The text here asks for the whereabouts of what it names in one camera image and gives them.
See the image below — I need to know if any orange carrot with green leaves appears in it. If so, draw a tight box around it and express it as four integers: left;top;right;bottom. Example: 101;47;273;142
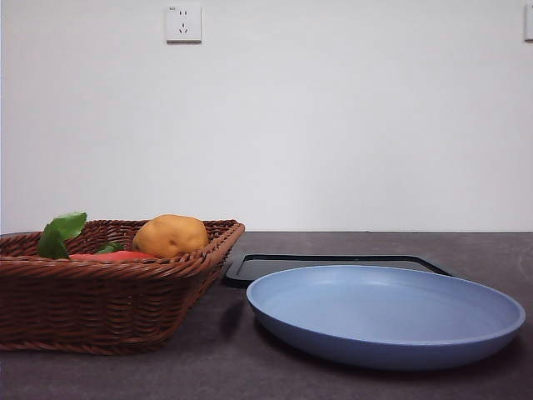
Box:
37;212;158;263

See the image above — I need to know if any blue round plate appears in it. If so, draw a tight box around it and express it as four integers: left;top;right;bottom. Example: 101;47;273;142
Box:
246;265;527;372

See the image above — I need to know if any white wall socket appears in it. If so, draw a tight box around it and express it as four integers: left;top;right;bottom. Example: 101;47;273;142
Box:
166;3;203;44

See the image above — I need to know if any brown wicker basket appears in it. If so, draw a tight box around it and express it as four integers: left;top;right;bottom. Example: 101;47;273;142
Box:
0;219;246;357

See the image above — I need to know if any yellow potato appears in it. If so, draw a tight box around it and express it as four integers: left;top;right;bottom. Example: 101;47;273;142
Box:
132;213;209;259

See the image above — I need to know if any black rectangular tray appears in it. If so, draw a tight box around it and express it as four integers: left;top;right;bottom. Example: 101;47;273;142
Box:
225;252;456;290

